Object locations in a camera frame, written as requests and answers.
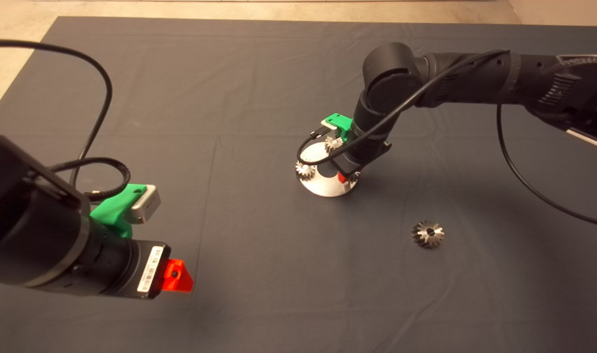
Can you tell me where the round metal plate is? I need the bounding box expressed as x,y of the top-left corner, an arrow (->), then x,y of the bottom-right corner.
298,141 -> 359,198

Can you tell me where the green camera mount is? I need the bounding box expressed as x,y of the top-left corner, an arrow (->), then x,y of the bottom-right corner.
325,113 -> 354,144
90,184 -> 147,239

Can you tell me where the large steel gear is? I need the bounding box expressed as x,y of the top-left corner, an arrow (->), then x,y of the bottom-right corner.
411,220 -> 445,249

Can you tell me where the silver left camera box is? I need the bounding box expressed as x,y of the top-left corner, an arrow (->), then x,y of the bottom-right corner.
129,185 -> 161,225

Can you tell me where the dark grey table cloth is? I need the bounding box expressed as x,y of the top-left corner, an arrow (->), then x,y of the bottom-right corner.
0,17 -> 597,353

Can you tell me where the green right camera mount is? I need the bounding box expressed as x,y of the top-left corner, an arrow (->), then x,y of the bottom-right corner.
325,113 -> 354,144

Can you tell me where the green left camera mount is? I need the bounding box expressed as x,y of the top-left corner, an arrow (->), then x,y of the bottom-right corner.
90,184 -> 147,239

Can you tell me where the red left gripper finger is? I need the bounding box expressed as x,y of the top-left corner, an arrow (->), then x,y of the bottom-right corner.
161,259 -> 195,293

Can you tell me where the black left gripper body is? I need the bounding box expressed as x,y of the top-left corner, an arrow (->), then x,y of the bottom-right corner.
117,240 -> 172,300

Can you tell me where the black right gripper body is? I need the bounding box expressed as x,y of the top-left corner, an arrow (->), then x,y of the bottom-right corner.
332,137 -> 392,176

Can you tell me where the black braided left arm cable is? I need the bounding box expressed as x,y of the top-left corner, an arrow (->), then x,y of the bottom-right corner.
49,157 -> 131,202

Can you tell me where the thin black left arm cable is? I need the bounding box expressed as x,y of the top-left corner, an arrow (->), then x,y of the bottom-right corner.
0,40 -> 114,189

